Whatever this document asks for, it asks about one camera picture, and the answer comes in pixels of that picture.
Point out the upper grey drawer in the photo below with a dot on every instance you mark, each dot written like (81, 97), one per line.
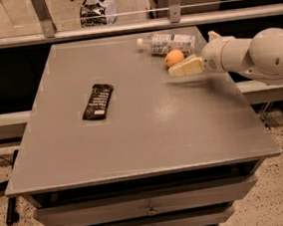
(148, 203)

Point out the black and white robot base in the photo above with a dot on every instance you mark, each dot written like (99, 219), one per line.
(97, 13)

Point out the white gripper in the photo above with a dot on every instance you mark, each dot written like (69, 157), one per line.
(211, 58)

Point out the orange fruit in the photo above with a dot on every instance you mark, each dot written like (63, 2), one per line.
(173, 57)

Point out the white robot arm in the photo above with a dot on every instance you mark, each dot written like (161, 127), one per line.
(259, 58)

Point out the grey drawer cabinet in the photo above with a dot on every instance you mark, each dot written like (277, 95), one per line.
(160, 132)

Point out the black snack bar wrapper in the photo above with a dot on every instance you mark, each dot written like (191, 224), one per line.
(98, 102)

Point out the clear plastic water bottle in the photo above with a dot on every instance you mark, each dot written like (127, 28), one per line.
(162, 44)

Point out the metal railing frame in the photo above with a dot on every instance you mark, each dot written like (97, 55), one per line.
(30, 22)

